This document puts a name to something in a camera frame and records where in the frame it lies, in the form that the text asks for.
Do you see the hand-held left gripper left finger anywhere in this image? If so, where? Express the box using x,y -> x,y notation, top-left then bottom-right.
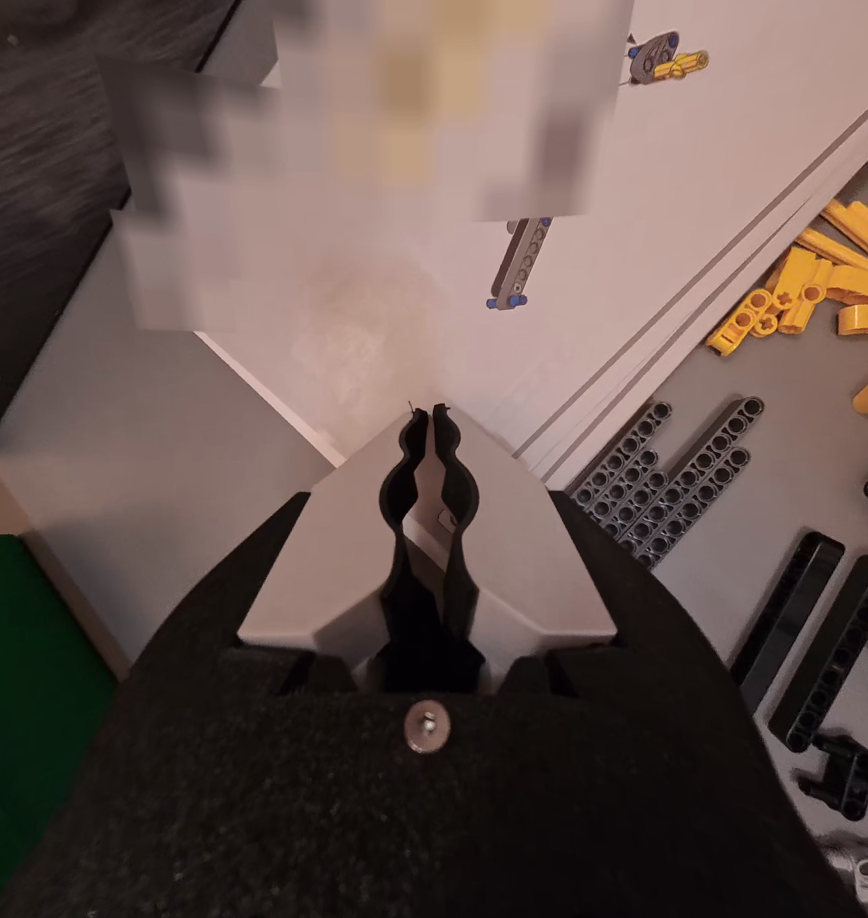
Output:
237,407 -> 430,688

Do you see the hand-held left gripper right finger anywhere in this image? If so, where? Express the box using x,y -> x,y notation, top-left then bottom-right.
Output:
432,404 -> 617,686

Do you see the row of dark grey lego beams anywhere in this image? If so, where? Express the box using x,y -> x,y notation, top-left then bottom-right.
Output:
569,396 -> 766,571

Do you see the lego instruction booklet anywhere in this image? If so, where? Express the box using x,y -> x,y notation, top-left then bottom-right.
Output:
193,0 -> 868,489

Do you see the black lego beam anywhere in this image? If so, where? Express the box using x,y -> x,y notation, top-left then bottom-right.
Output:
767,556 -> 868,754
731,531 -> 846,707

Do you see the black angled lego connector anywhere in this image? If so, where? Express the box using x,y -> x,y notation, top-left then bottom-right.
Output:
798,732 -> 868,823

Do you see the pile of yellow lego pieces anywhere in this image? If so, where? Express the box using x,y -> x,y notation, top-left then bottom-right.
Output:
705,199 -> 868,417

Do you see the green plastic bin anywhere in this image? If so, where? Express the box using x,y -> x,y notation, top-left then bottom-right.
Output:
0,534 -> 117,901

